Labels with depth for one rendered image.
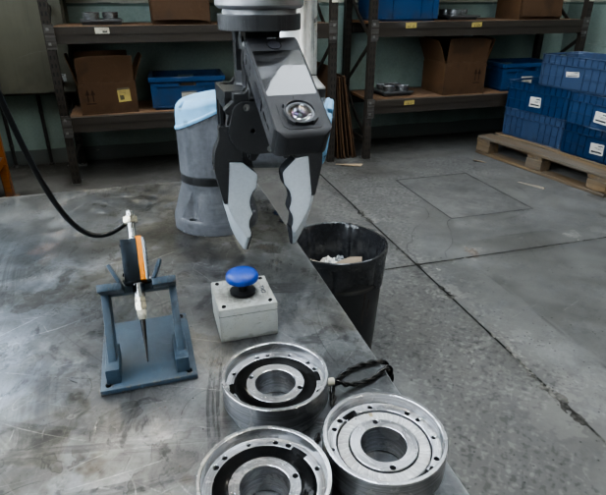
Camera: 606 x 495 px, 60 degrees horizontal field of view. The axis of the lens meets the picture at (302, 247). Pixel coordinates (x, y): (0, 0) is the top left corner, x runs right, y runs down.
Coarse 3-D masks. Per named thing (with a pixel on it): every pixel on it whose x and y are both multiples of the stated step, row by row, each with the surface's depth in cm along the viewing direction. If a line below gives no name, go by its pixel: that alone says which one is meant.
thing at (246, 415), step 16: (240, 352) 55; (256, 352) 56; (272, 352) 57; (288, 352) 57; (304, 352) 55; (224, 368) 52; (240, 368) 54; (272, 368) 54; (288, 368) 54; (320, 368) 54; (224, 384) 50; (256, 384) 53; (272, 384) 55; (288, 384) 54; (320, 384) 52; (224, 400) 51; (240, 400) 48; (272, 400) 50; (320, 400) 50; (240, 416) 49; (256, 416) 48; (272, 416) 47; (288, 416) 48; (304, 416) 49
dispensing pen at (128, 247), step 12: (132, 216) 59; (132, 228) 59; (120, 240) 56; (132, 240) 57; (132, 252) 57; (132, 264) 56; (132, 276) 56; (144, 288) 58; (144, 300) 58; (144, 312) 57; (144, 324) 57; (144, 336) 57; (144, 348) 57
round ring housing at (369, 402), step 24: (336, 408) 47; (360, 408) 49; (384, 408) 49; (408, 408) 49; (336, 432) 46; (360, 432) 46; (384, 432) 47; (408, 432) 46; (432, 432) 46; (336, 456) 44; (360, 456) 44; (408, 456) 44; (432, 456) 44; (336, 480) 43; (360, 480) 41; (408, 480) 40; (432, 480) 41
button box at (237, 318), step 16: (224, 288) 66; (256, 288) 66; (224, 304) 62; (240, 304) 62; (256, 304) 62; (272, 304) 63; (224, 320) 62; (240, 320) 63; (256, 320) 63; (272, 320) 64; (224, 336) 63; (240, 336) 63; (256, 336) 64
